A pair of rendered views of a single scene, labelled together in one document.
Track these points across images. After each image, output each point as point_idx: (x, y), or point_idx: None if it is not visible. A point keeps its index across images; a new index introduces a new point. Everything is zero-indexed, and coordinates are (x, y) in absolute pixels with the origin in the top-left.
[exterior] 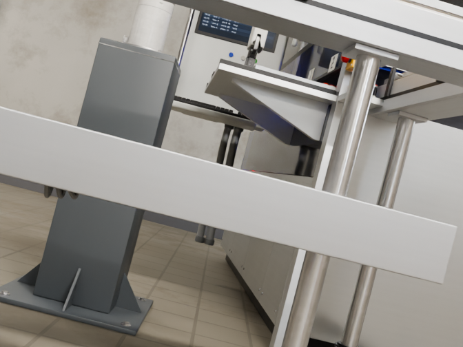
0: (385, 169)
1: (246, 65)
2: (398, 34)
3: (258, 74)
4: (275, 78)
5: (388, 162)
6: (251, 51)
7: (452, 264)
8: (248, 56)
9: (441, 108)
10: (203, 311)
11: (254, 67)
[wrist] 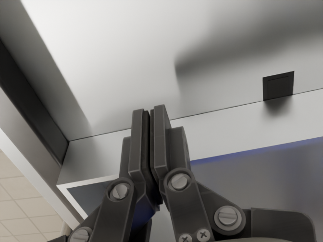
0: (68, 225)
1: (3, 131)
2: None
3: (13, 163)
4: (52, 205)
5: (61, 235)
6: (78, 231)
7: None
8: (115, 182)
9: None
10: None
11: (98, 170)
